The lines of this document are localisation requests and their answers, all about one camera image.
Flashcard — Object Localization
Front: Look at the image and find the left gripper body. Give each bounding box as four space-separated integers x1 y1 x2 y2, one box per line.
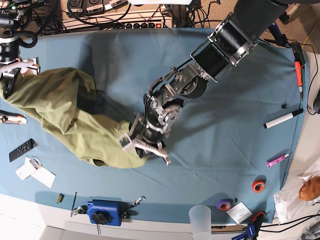
128 113 172 166

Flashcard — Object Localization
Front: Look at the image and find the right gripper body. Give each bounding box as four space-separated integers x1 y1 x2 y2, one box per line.
0 57 40 80

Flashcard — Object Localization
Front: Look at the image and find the olive green t-shirt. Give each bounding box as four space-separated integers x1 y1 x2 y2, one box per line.
0 67 147 169

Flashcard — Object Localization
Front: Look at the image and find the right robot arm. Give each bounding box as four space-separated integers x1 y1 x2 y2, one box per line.
0 0 60 99

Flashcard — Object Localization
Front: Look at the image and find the orange white utility knife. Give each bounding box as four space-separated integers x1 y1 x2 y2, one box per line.
0 110 28 125

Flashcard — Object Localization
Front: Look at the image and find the silver carabiner clip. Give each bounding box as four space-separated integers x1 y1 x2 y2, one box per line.
129 196 146 209

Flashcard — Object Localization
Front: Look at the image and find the black remote control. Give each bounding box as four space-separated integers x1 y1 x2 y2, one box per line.
9 138 36 163

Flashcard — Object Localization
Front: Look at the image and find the blue clamp block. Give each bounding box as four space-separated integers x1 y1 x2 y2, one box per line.
86 199 122 227

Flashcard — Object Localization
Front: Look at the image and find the black zip tie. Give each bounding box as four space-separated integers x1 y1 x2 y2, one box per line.
70 192 77 217

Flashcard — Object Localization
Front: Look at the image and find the blue table cloth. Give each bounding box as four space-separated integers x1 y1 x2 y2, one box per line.
0 29 306 224

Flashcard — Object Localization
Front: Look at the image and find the white card stack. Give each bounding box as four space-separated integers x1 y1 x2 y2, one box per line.
15 156 41 180

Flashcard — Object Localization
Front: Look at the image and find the clear plastic cup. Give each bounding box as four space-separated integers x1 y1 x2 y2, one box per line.
188 205 212 240

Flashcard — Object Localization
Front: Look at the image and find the small green battery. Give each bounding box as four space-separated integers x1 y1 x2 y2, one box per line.
56 193 64 204

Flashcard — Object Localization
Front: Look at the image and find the purple tape roll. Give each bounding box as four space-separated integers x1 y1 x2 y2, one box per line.
216 199 233 212

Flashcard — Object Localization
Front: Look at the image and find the white paper sheet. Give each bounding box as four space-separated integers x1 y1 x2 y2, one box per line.
31 166 56 189

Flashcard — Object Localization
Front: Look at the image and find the white paper card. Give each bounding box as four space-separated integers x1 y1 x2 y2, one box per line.
226 202 252 224

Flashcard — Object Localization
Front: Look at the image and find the red tape roll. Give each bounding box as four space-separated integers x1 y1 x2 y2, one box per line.
251 180 266 193

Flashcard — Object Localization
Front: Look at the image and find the white black marker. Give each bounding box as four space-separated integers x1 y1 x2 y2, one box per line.
263 108 304 129

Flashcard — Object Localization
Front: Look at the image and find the white power strip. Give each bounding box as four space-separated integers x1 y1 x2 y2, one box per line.
62 9 173 32

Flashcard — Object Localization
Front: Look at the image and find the pink glue tube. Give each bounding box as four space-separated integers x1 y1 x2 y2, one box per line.
266 153 289 169

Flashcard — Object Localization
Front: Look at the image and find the blue bar clamp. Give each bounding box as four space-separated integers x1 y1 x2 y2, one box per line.
231 211 266 240

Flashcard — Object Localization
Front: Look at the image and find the small black clip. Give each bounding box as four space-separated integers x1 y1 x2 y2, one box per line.
281 102 288 109

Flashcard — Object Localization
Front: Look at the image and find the white plastic bag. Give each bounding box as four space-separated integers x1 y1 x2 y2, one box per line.
273 159 320 224

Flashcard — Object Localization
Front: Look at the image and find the blue black clamp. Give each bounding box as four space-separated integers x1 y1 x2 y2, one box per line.
264 22 291 48

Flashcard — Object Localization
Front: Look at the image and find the brown bread item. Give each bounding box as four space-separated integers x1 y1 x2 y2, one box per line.
299 176 320 202

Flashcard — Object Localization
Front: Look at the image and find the orange black screwdriver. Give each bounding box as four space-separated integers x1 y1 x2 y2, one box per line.
290 41 306 102

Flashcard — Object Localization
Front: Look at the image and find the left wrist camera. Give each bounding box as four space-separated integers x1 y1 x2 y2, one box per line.
117 133 133 152

